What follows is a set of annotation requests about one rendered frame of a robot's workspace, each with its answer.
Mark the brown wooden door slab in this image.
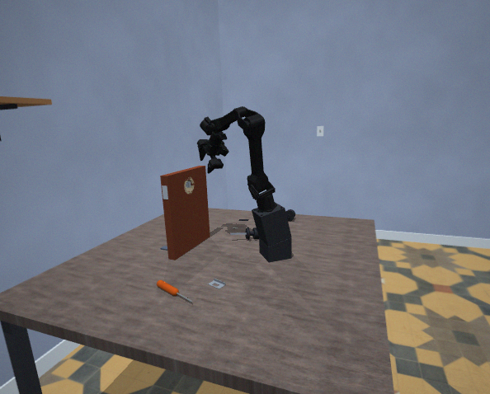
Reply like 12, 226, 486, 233
160, 166, 210, 260

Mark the orange-handled screwdriver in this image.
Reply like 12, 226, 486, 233
157, 280, 192, 303

